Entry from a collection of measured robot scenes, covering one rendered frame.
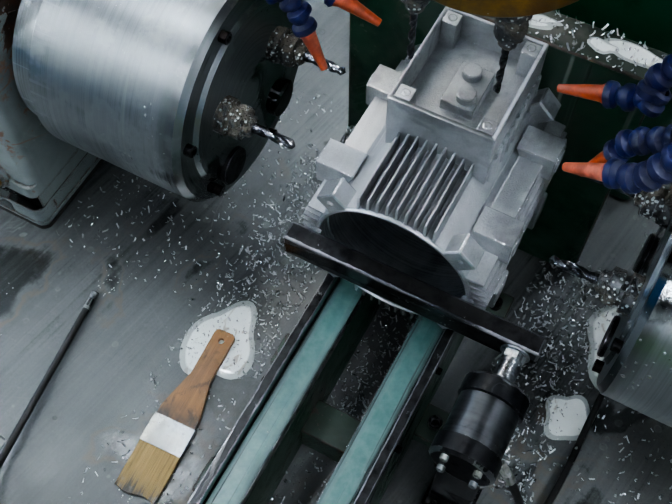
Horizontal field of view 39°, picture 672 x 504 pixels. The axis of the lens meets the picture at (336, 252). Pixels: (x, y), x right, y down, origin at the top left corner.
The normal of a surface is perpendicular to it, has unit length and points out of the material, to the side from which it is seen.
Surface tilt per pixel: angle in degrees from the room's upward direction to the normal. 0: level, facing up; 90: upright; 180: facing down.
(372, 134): 0
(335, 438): 0
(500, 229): 0
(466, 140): 90
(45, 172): 90
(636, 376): 77
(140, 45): 36
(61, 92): 69
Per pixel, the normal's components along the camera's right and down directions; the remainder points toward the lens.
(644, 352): -0.43, 0.50
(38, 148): 0.88, 0.41
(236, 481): 0.00, -0.49
